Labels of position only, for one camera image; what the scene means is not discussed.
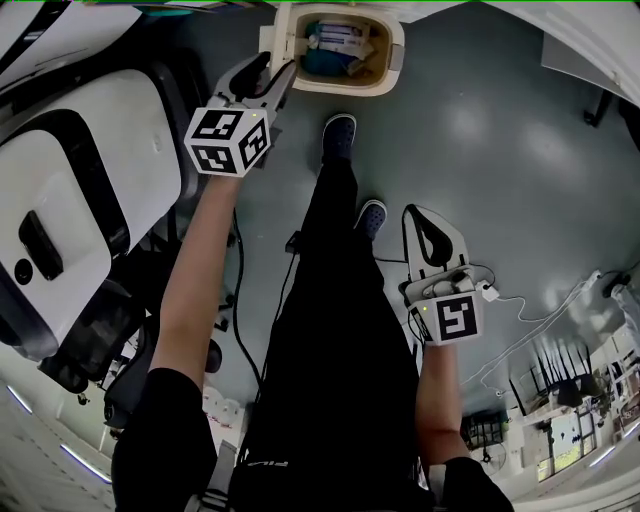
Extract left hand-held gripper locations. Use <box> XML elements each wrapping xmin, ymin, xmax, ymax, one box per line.
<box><xmin>183</xmin><ymin>51</ymin><xmax>299</xmax><ymax>179</ymax></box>

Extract clear plastic bag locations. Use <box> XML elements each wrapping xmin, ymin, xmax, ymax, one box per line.
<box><xmin>609</xmin><ymin>284</ymin><xmax>640</xmax><ymax>322</ymax></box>

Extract person's left dark shoe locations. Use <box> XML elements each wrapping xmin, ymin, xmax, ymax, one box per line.
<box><xmin>321</xmin><ymin>113</ymin><xmax>358</xmax><ymax>162</ymax></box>

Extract person's dark shoe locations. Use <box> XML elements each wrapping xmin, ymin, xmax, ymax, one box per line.
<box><xmin>355</xmin><ymin>199</ymin><xmax>389</xmax><ymax>242</ymax></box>
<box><xmin>321</xmin><ymin>113</ymin><xmax>358</xmax><ymax>162</ymax></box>

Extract person's right forearm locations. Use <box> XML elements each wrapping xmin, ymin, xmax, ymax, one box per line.
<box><xmin>415</xmin><ymin>341</ymin><xmax>467</xmax><ymax>465</ymax></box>

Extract person's black shirt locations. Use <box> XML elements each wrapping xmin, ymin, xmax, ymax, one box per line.
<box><xmin>110</xmin><ymin>366</ymin><xmax>517</xmax><ymax>512</ymax></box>

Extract person's left forearm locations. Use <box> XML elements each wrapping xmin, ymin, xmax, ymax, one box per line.
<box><xmin>149</xmin><ymin>171</ymin><xmax>242</xmax><ymax>382</ymax></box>

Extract beige trash bin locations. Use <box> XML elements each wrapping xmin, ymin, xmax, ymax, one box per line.
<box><xmin>272</xmin><ymin>3</ymin><xmax>407</xmax><ymax>97</ymax></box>

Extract white power cable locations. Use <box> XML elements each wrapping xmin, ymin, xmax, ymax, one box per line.
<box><xmin>464</xmin><ymin>274</ymin><xmax>602</xmax><ymax>402</ymax></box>

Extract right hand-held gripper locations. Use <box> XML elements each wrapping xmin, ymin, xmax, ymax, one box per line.
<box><xmin>397</xmin><ymin>203</ymin><xmax>486</xmax><ymax>347</ymax></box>

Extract white power adapter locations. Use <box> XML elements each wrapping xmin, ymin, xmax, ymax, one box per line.
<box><xmin>474</xmin><ymin>279</ymin><xmax>502</xmax><ymax>304</ymax></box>

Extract person's black trousers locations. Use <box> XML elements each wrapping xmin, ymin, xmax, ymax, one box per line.
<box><xmin>228</xmin><ymin>158</ymin><xmax>437</xmax><ymax>512</ymax></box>

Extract white box with blue label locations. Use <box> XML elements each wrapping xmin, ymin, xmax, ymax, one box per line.
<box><xmin>315</xmin><ymin>20</ymin><xmax>372</xmax><ymax>57</ymax></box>

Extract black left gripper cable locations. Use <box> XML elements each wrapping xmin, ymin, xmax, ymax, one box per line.
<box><xmin>231</xmin><ymin>209</ymin><xmax>267</xmax><ymax>402</ymax></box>

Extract teal bag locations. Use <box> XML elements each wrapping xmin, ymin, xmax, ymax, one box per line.
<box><xmin>299</xmin><ymin>46</ymin><xmax>352</xmax><ymax>77</ymax></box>

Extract person's right dark shoe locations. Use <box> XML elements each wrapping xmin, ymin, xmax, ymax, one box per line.
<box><xmin>355</xmin><ymin>199</ymin><xmax>389</xmax><ymax>242</ymax></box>

